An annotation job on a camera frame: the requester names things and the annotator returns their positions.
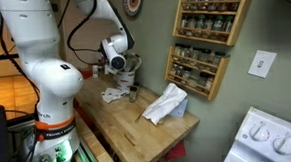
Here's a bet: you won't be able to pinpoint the white utensil crock red fish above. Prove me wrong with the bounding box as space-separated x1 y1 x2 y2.
113 68 138 92

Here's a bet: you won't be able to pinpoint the small glass jar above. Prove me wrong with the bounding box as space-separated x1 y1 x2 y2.
128 85 140 104

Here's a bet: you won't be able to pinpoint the metal tongs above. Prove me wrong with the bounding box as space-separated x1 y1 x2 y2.
125 53 143 73

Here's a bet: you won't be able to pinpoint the small white towel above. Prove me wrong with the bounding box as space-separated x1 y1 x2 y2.
100 86 129 104

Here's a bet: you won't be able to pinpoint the pale blue paper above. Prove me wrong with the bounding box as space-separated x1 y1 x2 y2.
167 98 190 120

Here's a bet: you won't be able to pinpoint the white shaker with black spade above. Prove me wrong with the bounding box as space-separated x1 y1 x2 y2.
92 64 100 80

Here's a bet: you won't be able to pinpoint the wooden spice rack small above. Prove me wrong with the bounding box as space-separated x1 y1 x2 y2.
162 41 234 103

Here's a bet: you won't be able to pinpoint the red silicone trivet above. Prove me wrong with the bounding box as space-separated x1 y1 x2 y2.
81 69 94 80

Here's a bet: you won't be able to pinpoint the red cloth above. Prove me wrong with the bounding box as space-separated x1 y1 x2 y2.
164 140 188 162

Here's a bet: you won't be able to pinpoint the wooden spice rack large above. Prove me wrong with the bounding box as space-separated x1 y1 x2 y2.
170 0 258 50

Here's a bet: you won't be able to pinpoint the white stove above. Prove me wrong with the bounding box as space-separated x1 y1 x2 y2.
218 103 291 162

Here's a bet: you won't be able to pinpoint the round decorative wall plate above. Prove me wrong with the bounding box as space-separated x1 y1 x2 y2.
121 0 145 18

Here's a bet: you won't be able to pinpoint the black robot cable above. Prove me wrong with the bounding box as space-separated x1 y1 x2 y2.
64 0 106 68

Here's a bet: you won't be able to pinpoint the white light switch plate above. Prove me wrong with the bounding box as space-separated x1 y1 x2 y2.
246 48 279 80

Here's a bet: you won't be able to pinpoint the black camera stand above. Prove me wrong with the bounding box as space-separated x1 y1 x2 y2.
0 52 20 67

